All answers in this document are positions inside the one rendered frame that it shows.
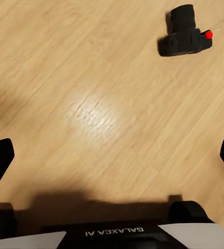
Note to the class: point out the digital camera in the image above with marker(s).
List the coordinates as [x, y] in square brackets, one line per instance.
[185, 38]

